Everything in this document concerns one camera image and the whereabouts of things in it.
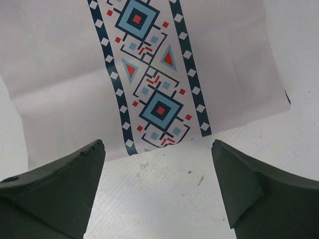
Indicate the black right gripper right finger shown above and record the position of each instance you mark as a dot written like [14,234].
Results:
[262,201]

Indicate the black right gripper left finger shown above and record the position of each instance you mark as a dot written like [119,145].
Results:
[53,201]

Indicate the patterned white placemat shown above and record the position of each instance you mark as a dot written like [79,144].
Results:
[138,74]

